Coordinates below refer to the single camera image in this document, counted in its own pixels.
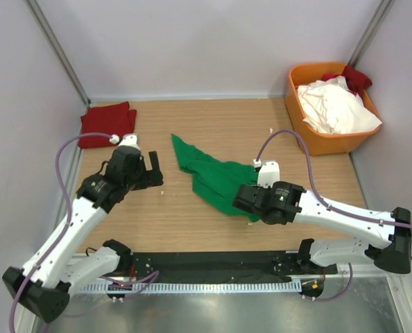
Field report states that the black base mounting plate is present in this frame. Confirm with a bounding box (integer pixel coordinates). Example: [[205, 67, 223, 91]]
[[113, 250, 338, 284]]

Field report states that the white crumpled t-shirt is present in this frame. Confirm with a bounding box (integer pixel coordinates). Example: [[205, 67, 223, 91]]
[[297, 76, 382, 135]]

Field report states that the dark red t-shirt in bin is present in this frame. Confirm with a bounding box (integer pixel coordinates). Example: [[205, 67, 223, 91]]
[[321, 64, 372, 98]]

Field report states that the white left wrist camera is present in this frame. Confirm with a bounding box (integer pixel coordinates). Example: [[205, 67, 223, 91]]
[[109, 133, 141, 151]]

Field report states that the right aluminium corner post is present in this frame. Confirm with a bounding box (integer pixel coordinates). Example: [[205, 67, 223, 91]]
[[347, 0, 395, 67]]

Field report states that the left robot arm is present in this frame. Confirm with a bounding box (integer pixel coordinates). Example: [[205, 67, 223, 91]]
[[2, 145, 163, 323]]

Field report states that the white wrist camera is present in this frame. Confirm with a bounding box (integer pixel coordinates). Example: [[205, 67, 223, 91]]
[[109, 133, 141, 151], [253, 159, 280, 189]]

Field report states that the aluminium frame rail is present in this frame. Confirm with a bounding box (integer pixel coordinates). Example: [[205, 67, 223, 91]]
[[26, 248, 406, 282]]

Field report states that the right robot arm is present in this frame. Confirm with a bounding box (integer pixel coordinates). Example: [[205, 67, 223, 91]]
[[232, 181, 412, 275]]

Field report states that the folded red t-shirt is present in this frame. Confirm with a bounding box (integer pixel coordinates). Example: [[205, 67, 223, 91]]
[[80, 102, 137, 138]]

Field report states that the left aluminium corner post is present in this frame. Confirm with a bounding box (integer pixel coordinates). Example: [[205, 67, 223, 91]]
[[24, 0, 91, 107]]

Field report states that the green t-shirt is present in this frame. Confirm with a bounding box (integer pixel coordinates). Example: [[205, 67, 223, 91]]
[[171, 134, 259, 223]]

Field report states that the orange plastic bin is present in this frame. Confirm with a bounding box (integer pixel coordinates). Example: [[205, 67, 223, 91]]
[[285, 61, 380, 156]]

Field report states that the white slotted cable duct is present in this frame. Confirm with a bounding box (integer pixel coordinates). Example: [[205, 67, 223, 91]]
[[79, 279, 302, 294]]

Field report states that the aluminium corner post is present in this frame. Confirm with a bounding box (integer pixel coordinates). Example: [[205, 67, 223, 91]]
[[24, 0, 91, 107], [347, 0, 395, 67]]

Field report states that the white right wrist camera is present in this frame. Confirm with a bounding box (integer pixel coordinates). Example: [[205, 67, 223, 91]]
[[253, 159, 280, 189]]

